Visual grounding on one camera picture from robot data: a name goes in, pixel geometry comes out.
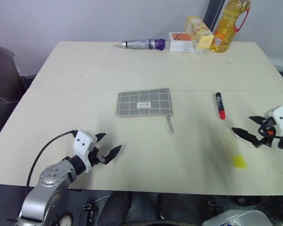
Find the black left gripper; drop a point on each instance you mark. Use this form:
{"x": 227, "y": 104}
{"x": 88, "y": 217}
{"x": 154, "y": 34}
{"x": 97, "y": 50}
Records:
{"x": 96, "y": 158}

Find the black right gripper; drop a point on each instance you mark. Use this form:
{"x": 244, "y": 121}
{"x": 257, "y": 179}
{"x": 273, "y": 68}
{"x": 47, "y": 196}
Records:
{"x": 266, "y": 134}

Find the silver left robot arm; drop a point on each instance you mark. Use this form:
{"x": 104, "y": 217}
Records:
{"x": 49, "y": 186}

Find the grey checked pencil pouch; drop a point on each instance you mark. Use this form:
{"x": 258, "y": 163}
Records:
{"x": 143, "y": 102}

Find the yellow highlighter pen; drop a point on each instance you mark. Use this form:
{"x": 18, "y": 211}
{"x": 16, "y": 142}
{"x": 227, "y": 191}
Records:
{"x": 233, "y": 150}

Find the red and black marker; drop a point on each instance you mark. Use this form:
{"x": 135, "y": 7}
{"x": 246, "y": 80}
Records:
{"x": 220, "y": 105}

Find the clear plastic container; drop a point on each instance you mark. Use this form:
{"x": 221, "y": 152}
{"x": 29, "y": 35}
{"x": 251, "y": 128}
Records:
{"x": 235, "y": 219}

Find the yellow cooking oil bottle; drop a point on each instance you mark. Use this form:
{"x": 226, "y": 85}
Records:
{"x": 227, "y": 26}

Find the folded silver purple umbrella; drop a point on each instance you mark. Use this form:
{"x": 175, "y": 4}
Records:
{"x": 145, "y": 44}

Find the yellow floral carton box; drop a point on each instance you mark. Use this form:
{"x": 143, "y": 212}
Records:
{"x": 199, "y": 31}

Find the white orange phone box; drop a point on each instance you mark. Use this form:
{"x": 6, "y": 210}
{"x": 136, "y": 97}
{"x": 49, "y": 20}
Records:
{"x": 181, "y": 42}

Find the black office chair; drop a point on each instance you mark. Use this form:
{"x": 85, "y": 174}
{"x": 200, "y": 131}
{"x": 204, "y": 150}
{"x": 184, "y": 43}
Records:
{"x": 3, "y": 77}

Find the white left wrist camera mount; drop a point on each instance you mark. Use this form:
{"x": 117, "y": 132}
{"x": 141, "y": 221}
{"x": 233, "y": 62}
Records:
{"x": 83, "y": 143}

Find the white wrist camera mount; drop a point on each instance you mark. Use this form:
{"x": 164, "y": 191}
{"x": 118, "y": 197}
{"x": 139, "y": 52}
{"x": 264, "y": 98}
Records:
{"x": 83, "y": 143}
{"x": 280, "y": 121}

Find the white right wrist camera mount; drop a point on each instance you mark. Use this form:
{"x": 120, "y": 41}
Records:
{"x": 280, "y": 121}

